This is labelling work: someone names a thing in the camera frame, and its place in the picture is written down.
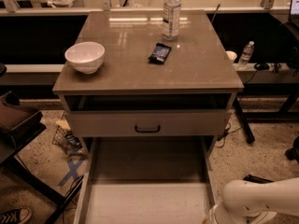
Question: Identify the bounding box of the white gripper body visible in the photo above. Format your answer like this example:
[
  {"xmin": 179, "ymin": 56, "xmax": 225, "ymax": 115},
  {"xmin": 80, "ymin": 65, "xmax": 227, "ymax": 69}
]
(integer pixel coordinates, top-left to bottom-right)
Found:
[{"xmin": 207, "ymin": 203, "xmax": 231, "ymax": 224}]

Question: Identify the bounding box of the drawer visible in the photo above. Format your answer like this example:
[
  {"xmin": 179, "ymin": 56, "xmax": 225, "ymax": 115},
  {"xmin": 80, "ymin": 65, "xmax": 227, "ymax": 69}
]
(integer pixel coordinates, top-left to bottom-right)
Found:
[
  {"xmin": 74, "ymin": 137, "xmax": 215, "ymax": 224},
  {"xmin": 65, "ymin": 110, "xmax": 231, "ymax": 137}
]

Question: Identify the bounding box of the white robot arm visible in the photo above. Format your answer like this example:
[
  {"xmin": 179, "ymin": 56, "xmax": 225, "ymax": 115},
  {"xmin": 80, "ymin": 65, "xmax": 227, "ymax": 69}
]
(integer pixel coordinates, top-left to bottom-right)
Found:
[{"xmin": 203, "ymin": 177, "xmax": 299, "ymax": 224}]

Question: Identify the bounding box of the grey drawer cabinet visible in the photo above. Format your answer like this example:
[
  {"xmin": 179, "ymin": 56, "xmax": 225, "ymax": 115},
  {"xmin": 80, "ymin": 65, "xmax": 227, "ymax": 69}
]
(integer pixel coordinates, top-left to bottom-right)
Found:
[{"xmin": 53, "ymin": 11, "xmax": 243, "ymax": 151}]

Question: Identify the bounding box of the black table leg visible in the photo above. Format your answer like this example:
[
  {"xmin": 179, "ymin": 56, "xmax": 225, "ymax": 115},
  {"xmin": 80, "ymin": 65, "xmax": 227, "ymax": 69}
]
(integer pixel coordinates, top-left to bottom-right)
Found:
[{"xmin": 233, "ymin": 99, "xmax": 255, "ymax": 144}]

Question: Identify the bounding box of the black office chair base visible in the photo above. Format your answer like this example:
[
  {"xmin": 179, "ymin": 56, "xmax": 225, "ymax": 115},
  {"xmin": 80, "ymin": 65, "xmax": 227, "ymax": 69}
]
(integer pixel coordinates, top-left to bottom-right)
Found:
[{"xmin": 244, "ymin": 136, "xmax": 299, "ymax": 184}]

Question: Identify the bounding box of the blue tape cross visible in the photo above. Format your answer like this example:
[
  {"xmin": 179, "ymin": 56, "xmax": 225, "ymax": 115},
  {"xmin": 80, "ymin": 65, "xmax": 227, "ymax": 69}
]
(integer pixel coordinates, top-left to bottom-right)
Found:
[{"xmin": 59, "ymin": 158, "xmax": 85, "ymax": 187}]

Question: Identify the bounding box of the white paper cup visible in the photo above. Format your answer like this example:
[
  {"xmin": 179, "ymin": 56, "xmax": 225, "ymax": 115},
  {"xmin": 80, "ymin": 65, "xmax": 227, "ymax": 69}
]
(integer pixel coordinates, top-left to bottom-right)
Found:
[{"xmin": 226, "ymin": 50, "xmax": 237, "ymax": 63}]

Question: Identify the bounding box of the small water bottle on ledge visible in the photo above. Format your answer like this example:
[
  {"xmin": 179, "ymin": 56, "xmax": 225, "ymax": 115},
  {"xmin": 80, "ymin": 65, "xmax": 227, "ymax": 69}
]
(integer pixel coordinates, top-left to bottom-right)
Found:
[{"xmin": 237, "ymin": 41, "xmax": 254, "ymax": 70}]

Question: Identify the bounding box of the dark blue snack packet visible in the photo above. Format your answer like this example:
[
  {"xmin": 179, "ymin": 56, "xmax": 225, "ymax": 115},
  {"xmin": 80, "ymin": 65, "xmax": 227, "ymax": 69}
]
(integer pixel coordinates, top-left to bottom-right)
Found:
[{"xmin": 148, "ymin": 43, "xmax": 172, "ymax": 64}]

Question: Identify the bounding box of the black white sneaker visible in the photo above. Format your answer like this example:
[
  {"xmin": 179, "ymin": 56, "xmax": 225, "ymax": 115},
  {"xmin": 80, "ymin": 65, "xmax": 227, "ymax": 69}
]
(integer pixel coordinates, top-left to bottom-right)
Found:
[{"xmin": 0, "ymin": 208, "xmax": 32, "ymax": 224}]

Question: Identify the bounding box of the white bowl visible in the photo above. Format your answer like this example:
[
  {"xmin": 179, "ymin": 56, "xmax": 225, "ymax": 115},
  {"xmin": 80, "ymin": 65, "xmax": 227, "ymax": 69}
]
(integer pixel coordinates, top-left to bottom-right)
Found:
[{"xmin": 64, "ymin": 42, "xmax": 106, "ymax": 74}]

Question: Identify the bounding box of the clear water bottle on cabinet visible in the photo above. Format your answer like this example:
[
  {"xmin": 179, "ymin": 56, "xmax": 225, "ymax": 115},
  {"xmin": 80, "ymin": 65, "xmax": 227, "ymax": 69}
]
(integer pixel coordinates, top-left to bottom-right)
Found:
[{"xmin": 163, "ymin": 0, "xmax": 181, "ymax": 41}]

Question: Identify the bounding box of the black cable on floor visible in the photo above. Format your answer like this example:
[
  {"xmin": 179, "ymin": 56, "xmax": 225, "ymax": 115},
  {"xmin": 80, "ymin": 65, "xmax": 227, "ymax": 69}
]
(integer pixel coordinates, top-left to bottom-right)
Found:
[{"xmin": 62, "ymin": 175, "xmax": 85, "ymax": 212}]

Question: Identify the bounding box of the wire basket on floor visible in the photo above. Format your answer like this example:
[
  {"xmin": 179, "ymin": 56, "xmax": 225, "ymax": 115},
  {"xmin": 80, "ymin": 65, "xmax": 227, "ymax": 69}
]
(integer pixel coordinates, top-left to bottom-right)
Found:
[{"xmin": 52, "ymin": 126, "xmax": 84, "ymax": 156}]

